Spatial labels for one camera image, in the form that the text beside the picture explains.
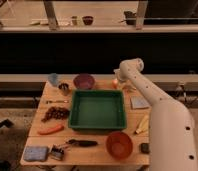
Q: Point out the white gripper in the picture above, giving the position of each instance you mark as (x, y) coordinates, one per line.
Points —
(123, 83)

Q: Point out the orange apple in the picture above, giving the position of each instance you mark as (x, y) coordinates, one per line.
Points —
(115, 83)

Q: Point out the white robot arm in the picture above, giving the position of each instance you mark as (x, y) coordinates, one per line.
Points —
(171, 125)

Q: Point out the small metal cup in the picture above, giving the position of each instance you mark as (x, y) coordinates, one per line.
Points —
(64, 88)

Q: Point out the blue plastic cup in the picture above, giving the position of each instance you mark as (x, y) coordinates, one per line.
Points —
(53, 79)

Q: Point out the background small cup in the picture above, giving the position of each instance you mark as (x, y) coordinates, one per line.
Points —
(74, 20)

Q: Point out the blue cloth square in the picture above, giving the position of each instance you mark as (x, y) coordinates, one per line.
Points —
(139, 103)

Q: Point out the purple bowl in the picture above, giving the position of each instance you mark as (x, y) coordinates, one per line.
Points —
(84, 81)

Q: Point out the green plastic tray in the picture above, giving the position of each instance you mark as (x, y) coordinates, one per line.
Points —
(97, 110)

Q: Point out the wooden table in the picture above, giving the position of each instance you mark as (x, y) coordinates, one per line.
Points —
(85, 156)

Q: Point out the orange bowl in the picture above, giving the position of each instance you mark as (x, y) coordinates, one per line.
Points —
(119, 145)

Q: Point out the black sponge block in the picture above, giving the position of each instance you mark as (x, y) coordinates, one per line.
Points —
(144, 147)

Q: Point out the dark background pot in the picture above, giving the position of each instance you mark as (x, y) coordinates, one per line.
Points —
(130, 18)

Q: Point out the dark red background bowl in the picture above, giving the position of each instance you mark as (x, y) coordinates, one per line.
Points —
(88, 20)

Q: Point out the bunch of dark grapes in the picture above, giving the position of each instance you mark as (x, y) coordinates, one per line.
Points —
(55, 113)

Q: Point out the orange carrot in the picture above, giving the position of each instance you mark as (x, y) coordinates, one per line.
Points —
(51, 130)

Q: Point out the metal fork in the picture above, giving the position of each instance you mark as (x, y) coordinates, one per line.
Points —
(58, 101)

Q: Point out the small metal box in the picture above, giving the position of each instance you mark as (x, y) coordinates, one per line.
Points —
(57, 153)

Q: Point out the blue sponge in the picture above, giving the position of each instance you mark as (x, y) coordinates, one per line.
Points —
(35, 153)

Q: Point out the black handled peeler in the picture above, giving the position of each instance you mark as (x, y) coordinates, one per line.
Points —
(78, 143)

